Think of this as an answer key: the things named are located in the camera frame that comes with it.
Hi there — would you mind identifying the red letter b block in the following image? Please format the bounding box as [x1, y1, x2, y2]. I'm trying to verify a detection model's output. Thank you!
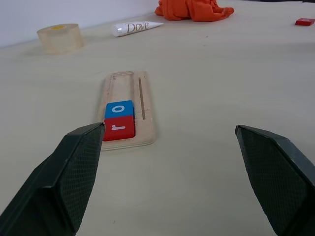
[295, 18, 315, 26]

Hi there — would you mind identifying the red letter r block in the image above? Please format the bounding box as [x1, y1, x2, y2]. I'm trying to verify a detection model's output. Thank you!
[102, 115, 137, 142]

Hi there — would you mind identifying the blue letter o block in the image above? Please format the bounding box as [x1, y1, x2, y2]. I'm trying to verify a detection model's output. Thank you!
[104, 100, 135, 121]

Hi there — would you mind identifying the crumpled orange cloth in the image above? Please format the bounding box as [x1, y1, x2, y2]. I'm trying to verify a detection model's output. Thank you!
[154, 0, 235, 22]

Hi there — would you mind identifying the wooden letter block tray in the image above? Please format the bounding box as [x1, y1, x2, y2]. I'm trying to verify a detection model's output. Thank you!
[97, 70, 158, 152]

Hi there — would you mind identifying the clear tape roll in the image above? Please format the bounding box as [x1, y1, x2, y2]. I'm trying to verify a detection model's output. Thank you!
[36, 23, 86, 55]

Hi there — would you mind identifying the white Dove soap box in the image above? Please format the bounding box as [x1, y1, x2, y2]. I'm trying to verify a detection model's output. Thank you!
[110, 21, 164, 37]

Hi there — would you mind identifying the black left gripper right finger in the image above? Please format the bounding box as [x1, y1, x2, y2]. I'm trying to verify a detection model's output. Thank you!
[234, 124, 315, 236]

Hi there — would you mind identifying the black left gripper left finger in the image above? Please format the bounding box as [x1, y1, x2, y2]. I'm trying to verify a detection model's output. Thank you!
[0, 122, 106, 236]

